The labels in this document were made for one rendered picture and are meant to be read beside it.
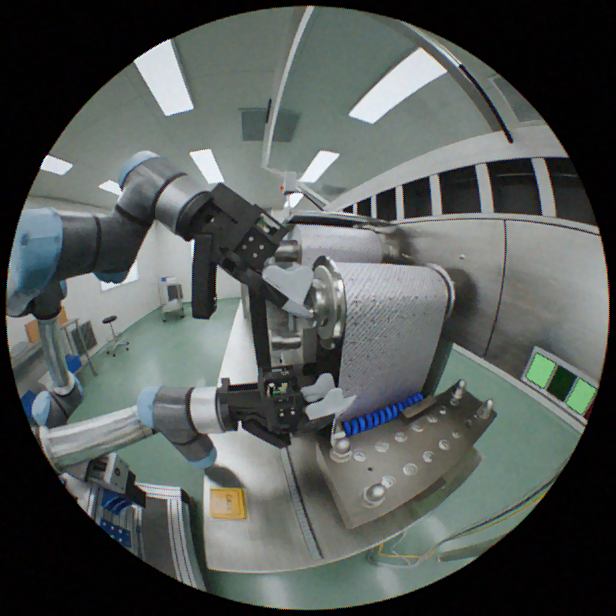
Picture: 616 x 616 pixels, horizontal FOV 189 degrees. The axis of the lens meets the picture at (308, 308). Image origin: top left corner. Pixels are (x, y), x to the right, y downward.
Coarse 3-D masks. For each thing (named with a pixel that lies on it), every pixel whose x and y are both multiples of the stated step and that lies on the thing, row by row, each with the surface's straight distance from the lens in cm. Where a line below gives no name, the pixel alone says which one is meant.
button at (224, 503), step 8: (216, 488) 45; (224, 488) 44; (232, 488) 44; (240, 488) 44; (216, 496) 44; (224, 496) 44; (232, 496) 43; (240, 496) 43; (216, 504) 44; (224, 504) 43; (232, 504) 43; (240, 504) 43; (216, 512) 44; (224, 512) 43; (232, 512) 43; (240, 512) 42
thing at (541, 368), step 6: (534, 360) 44; (540, 360) 44; (546, 360) 44; (534, 366) 44; (540, 366) 44; (546, 366) 44; (552, 366) 44; (528, 372) 45; (534, 372) 45; (540, 372) 44; (546, 372) 44; (528, 378) 45; (534, 378) 45; (540, 378) 45; (546, 378) 45; (540, 384) 45
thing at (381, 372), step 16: (400, 336) 32; (416, 336) 35; (432, 336) 40; (352, 352) 27; (368, 352) 29; (384, 352) 31; (400, 352) 34; (416, 352) 38; (432, 352) 43; (352, 368) 29; (368, 368) 31; (384, 368) 33; (400, 368) 36; (416, 368) 41; (352, 384) 31; (368, 384) 33; (384, 384) 36; (400, 384) 40; (416, 384) 45; (368, 400) 37; (384, 400) 40; (400, 400) 45; (352, 416) 38
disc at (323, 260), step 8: (320, 256) 29; (320, 264) 29; (328, 264) 25; (336, 272) 23; (336, 280) 23; (336, 288) 23; (336, 296) 23; (336, 304) 23; (344, 304) 22; (336, 312) 24; (344, 312) 22; (336, 320) 24; (344, 320) 23; (336, 328) 24; (336, 336) 24; (328, 344) 28; (336, 344) 25
